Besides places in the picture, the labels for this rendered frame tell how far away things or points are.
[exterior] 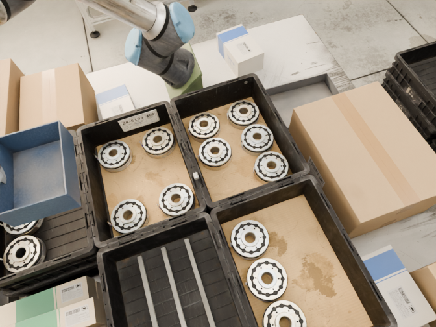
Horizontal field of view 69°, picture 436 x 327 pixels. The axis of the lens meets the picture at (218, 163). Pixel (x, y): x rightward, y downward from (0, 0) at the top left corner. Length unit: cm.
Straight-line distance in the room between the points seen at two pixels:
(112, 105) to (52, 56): 170
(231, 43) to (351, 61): 134
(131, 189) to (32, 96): 55
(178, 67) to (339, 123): 59
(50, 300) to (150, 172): 44
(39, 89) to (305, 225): 104
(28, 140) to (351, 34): 240
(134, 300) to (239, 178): 45
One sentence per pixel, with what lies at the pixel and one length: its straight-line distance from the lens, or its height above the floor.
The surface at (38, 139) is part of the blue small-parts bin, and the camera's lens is 89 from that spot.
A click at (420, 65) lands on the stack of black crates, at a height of 49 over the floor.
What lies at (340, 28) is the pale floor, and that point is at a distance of 283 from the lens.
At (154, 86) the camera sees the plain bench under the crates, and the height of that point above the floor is 70.
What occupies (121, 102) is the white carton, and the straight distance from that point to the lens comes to 128.
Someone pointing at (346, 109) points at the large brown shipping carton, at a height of 90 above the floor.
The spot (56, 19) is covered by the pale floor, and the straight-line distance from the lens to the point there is 329.
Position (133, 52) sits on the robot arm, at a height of 99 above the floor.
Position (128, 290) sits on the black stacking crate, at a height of 83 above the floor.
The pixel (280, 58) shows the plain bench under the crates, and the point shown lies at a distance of 148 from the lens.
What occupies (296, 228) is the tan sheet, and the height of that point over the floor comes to 83.
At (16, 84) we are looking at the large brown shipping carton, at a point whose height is 86.
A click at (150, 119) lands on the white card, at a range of 108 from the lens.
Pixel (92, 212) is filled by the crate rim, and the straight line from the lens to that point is 93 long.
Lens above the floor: 171
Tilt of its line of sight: 61 degrees down
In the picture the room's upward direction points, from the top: 7 degrees counter-clockwise
